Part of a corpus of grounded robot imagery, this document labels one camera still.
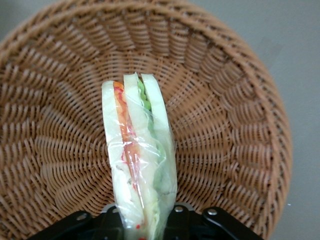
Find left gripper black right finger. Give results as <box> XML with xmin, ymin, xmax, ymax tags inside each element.
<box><xmin>166</xmin><ymin>203</ymin><xmax>263</xmax><ymax>240</ymax></box>

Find plastic-wrapped triangle sandwich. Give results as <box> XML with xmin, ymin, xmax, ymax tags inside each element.
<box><xmin>101</xmin><ymin>71</ymin><xmax>179</xmax><ymax>240</ymax></box>

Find brown round wicker basket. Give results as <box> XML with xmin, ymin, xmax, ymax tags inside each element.
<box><xmin>0</xmin><ymin>0</ymin><xmax>293</xmax><ymax>240</ymax></box>

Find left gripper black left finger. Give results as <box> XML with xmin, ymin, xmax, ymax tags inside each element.
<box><xmin>27</xmin><ymin>203</ymin><xmax>125</xmax><ymax>240</ymax></box>

